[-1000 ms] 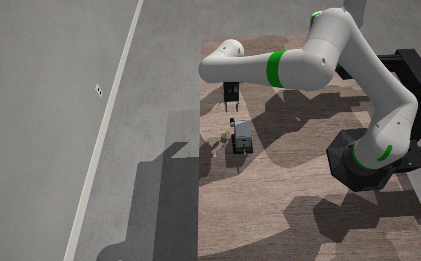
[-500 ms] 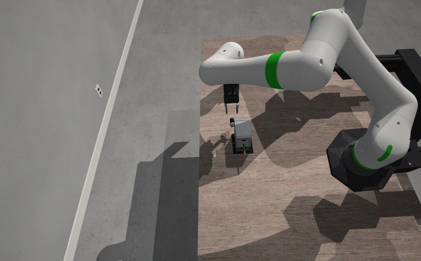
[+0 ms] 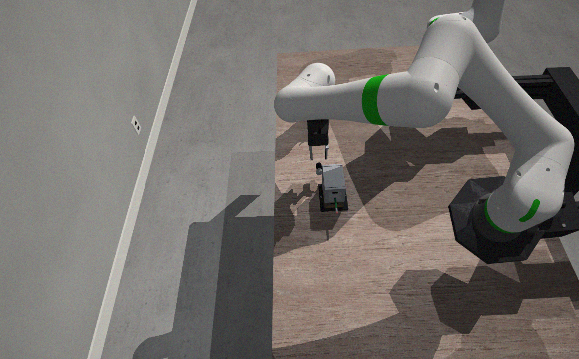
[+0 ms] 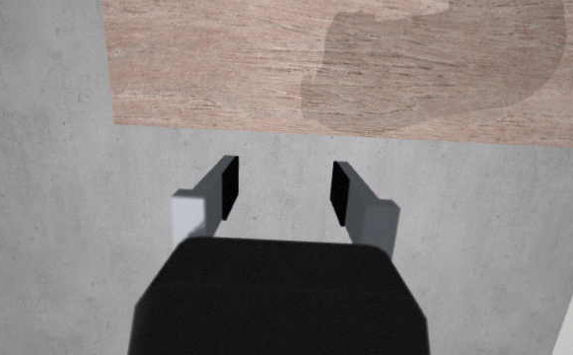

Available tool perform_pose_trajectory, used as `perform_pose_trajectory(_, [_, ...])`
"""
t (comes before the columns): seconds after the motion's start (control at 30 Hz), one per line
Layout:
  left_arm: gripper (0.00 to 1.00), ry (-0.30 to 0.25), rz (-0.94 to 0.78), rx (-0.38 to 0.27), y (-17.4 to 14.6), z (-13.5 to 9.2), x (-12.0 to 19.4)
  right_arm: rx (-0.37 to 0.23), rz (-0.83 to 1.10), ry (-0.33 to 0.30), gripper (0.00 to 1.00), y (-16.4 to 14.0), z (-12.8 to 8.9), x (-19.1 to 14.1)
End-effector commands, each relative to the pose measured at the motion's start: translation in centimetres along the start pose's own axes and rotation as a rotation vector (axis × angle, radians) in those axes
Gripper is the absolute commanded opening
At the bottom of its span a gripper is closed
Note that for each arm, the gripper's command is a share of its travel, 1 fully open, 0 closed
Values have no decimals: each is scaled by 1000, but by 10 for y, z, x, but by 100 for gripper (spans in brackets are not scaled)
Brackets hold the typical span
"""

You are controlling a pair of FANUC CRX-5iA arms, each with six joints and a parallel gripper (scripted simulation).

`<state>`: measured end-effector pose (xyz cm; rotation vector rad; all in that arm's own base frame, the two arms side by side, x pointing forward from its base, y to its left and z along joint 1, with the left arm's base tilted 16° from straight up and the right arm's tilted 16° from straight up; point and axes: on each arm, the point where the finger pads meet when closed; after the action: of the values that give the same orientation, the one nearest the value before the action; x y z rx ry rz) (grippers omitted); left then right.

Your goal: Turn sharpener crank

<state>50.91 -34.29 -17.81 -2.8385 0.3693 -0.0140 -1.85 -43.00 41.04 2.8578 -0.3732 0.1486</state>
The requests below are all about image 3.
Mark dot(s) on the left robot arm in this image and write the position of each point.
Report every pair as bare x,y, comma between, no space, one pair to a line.
451,55

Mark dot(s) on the grey pencil sharpener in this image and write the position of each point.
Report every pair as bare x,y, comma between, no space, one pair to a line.
332,191

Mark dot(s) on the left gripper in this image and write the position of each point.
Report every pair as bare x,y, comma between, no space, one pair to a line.
318,134

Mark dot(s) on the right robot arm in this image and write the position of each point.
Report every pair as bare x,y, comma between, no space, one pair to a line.
486,15

